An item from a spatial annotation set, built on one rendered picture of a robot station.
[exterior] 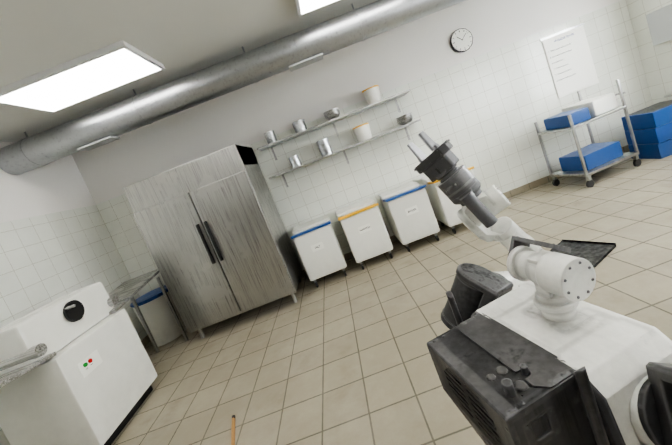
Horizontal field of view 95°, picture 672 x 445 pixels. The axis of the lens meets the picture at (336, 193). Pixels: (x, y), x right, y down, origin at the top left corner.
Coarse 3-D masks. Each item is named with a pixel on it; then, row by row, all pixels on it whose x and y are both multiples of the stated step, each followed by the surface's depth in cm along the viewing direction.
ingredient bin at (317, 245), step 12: (324, 216) 438; (300, 228) 417; (312, 228) 386; (324, 228) 390; (300, 240) 389; (312, 240) 390; (324, 240) 391; (336, 240) 394; (300, 252) 390; (312, 252) 392; (324, 252) 393; (336, 252) 394; (312, 264) 393; (324, 264) 394; (336, 264) 395; (312, 276) 394
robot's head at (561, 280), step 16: (512, 256) 55; (528, 256) 53; (544, 256) 50; (560, 256) 48; (512, 272) 55; (528, 272) 52; (544, 272) 48; (560, 272) 46; (576, 272) 46; (592, 272) 47; (544, 288) 49; (560, 288) 46; (576, 288) 46; (592, 288) 47; (544, 304) 51; (560, 304) 50
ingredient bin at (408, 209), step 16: (384, 192) 444; (400, 192) 414; (416, 192) 388; (384, 208) 441; (400, 208) 390; (416, 208) 390; (400, 224) 392; (416, 224) 393; (432, 224) 393; (400, 240) 400
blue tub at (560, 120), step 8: (568, 112) 391; (576, 112) 378; (584, 112) 379; (544, 120) 414; (552, 120) 401; (560, 120) 390; (568, 120) 379; (576, 120) 379; (584, 120) 380; (552, 128) 406
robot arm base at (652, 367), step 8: (648, 368) 39; (656, 368) 38; (664, 368) 37; (648, 376) 39; (656, 376) 38; (664, 376) 36; (656, 384) 38; (664, 384) 37; (656, 392) 38; (664, 392) 37; (656, 400) 38; (664, 400) 36; (664, 408) 36; (664, 416) 37; (664, 424) 37; (664, 432) 37; (664, 440) 37
